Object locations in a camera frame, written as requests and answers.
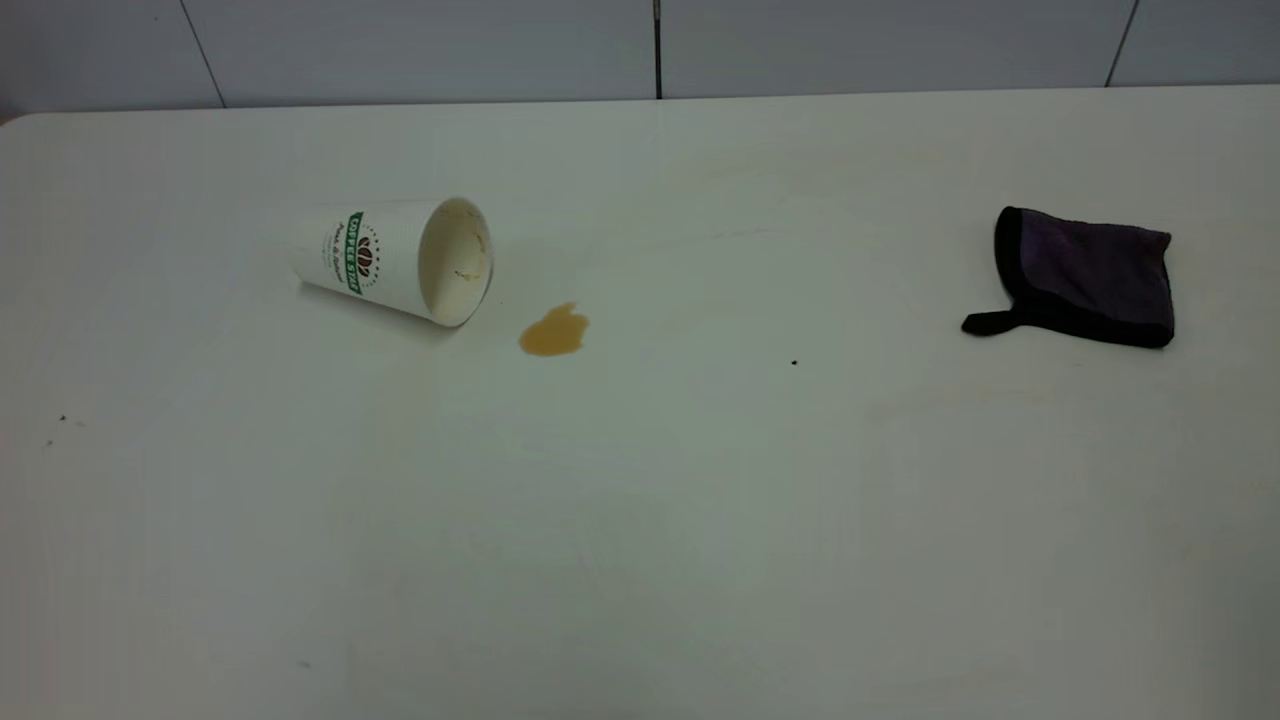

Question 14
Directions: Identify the white paper coffee cup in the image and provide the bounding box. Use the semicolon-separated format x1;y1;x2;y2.
289;197;495;329

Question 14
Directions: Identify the purple cloth with black trim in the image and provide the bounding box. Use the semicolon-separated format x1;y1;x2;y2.
961;206;1176;350

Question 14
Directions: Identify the brown coffee spill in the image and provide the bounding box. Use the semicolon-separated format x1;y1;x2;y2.
518;301;591;358

